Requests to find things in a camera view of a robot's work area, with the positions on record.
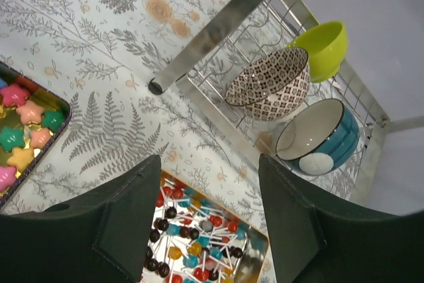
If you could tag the teal white bowl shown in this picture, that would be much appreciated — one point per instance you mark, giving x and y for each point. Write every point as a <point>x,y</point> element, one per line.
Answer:
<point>319,139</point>

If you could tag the steel dish rack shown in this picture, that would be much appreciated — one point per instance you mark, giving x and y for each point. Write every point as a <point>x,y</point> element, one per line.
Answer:
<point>389,166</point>

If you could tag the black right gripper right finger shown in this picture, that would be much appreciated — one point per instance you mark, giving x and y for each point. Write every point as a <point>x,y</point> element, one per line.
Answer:
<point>316,236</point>

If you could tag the green bowl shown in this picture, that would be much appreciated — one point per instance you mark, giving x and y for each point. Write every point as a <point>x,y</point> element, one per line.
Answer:
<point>326,45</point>

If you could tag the green tin of star candies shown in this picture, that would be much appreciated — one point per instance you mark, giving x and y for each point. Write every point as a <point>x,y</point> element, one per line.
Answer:
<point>32,119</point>

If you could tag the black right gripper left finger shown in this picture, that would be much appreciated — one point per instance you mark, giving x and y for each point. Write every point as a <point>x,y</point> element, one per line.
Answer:
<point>99,236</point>

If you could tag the patterned brown bowl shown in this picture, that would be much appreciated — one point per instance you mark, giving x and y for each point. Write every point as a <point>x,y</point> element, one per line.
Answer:
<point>273,86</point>

